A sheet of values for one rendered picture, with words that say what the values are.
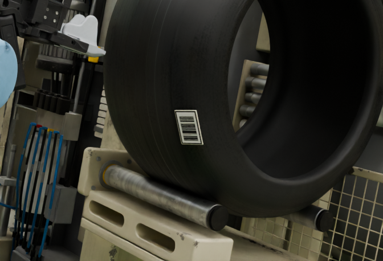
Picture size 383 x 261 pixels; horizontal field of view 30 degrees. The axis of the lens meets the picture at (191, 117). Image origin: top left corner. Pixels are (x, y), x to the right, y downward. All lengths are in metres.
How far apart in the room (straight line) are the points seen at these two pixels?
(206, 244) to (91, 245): 0.48
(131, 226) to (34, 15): 0.47
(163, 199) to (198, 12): 0.36
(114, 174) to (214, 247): 0.31
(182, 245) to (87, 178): 0.32
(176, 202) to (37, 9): 0.44
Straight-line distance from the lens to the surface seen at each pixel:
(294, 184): 1.31
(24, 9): 1.07
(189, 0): 1.15
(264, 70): 1.83
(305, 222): 1.43
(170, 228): 1.25
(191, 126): 1.14
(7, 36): 1.06
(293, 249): 1.95
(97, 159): 1.46
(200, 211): 1.22
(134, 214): 1.34
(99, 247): 1.62
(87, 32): 1.11
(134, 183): 1.38
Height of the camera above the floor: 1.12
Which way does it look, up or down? 3 degrees down
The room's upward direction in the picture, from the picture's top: 11 degrees clockwise
